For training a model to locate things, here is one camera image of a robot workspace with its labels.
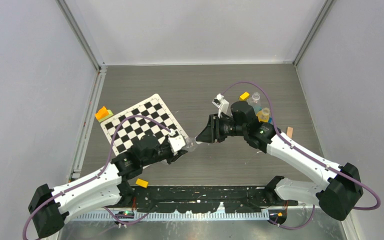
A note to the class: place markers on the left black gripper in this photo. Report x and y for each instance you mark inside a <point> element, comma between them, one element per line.
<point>172,157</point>

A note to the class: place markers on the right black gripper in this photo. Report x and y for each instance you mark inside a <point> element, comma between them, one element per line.
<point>212,133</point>

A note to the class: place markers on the clear bottle blue cap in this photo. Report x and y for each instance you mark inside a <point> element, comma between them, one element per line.
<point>191,145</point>

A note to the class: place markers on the clear plastic bottle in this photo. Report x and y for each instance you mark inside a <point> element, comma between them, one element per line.
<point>255,102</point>

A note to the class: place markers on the yellow juice bottle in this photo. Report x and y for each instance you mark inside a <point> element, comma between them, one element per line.
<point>264,115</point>

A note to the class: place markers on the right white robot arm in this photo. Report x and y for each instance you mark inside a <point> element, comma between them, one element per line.
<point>330,187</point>

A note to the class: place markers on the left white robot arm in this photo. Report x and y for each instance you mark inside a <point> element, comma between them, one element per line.
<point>51,208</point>

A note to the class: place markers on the yellow block near base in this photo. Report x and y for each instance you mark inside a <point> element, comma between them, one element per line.
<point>142,183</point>

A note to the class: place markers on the black white chessboard mat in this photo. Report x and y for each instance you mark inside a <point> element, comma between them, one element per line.
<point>133,129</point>

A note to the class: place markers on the orange green block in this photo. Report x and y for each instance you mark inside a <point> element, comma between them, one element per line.
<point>103,114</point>

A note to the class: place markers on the tan wooden block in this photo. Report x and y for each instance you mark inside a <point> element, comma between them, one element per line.
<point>289,131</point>

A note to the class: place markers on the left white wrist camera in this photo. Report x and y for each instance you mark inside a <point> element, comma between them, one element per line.
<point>176,141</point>

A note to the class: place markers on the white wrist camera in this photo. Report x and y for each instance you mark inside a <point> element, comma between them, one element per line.
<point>221,103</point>
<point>176,141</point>

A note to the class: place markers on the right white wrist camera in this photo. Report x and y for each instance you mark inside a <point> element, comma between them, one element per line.
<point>221,103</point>

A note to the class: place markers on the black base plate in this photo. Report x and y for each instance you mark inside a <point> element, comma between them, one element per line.
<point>200,199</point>

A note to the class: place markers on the grey slotted cable duct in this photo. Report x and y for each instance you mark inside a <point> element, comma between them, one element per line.
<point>219,215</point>

